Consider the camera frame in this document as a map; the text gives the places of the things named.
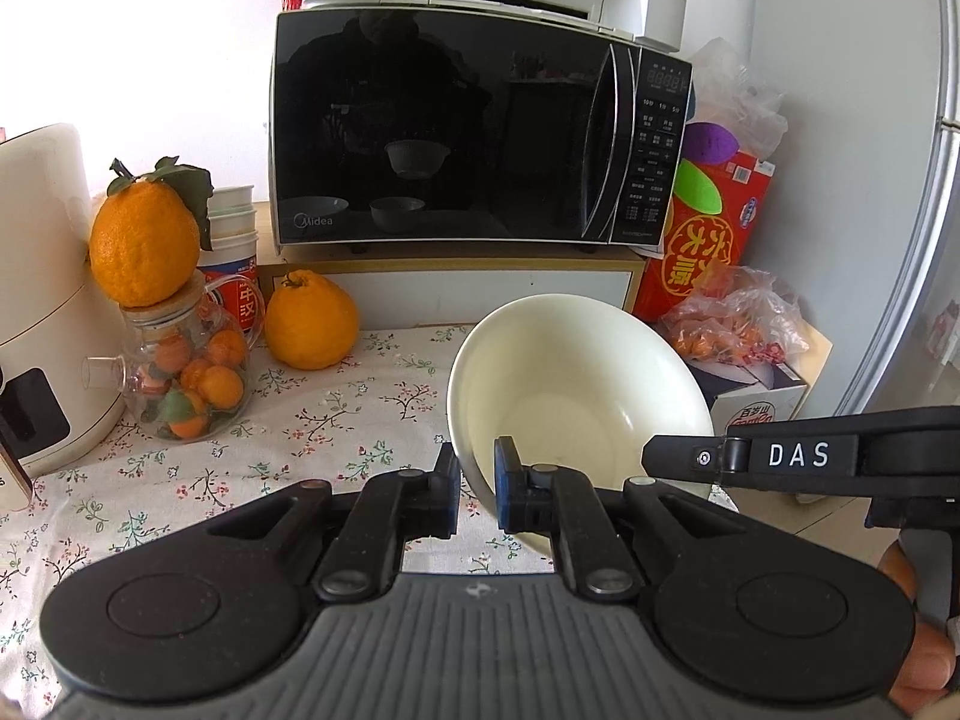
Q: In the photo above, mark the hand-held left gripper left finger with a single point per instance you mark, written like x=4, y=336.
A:
x=448, y=495

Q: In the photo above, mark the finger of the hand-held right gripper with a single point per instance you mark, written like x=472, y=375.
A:
x=682, y=456

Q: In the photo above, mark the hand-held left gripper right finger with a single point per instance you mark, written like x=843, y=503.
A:
x=504, y=487

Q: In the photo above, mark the large white bowl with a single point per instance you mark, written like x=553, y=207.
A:
x=570, y=360

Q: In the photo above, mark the person's right hand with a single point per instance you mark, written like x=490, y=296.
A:
x=922, y=671

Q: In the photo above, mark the white cardboard box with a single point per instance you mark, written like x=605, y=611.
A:
x=757, y=405

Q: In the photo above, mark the plastic bag of kumquats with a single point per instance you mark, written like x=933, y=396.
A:
x=735, y=322

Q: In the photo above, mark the floral tablecloth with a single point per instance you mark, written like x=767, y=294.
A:
x=315, y=420

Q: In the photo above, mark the red gift box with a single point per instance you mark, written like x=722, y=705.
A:
x=697, y=255

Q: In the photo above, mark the wooden microwave stand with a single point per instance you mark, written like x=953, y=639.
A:
x=420, y=285

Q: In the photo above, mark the large bumpy orange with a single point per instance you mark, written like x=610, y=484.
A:
x=311, y=322

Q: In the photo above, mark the glass teapot with kumquats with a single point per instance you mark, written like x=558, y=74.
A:
x=187, y=375

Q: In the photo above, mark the grey refrigerator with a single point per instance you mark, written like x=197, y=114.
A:
x=862, y=165

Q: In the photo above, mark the stack of paper cups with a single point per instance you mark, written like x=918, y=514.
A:
x=232, y=240

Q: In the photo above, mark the clear crumpled plastic bag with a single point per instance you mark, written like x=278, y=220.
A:
x=742, y=97

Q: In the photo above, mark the black microwave oven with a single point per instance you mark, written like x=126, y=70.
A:
x=450, y=127

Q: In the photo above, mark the leafy orange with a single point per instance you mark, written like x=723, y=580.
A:
x=142, y=240

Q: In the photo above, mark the cream air fryer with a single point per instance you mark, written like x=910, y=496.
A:
x=45, y=277

